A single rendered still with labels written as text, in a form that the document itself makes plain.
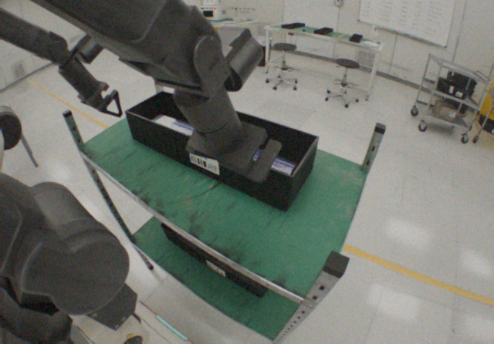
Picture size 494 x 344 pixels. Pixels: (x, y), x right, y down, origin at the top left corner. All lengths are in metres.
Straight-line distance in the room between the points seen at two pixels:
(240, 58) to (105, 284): 0.27
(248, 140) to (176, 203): 0.32
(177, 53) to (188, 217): 0.43
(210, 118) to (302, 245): 0.35
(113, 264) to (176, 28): 0.18
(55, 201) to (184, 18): 0.18
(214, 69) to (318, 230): 0.43
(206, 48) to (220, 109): 0.08
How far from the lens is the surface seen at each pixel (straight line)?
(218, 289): 1.11
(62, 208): 0.21
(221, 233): 0.53
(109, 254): 0.20
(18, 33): 0.58
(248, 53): 0.30
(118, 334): 0.64
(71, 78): 0.62
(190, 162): 0.67
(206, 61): 0.21
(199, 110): 0.25
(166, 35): 0.19
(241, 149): 0.33
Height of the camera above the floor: 1.39
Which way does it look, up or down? 40 degrees down
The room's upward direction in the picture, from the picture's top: straight up
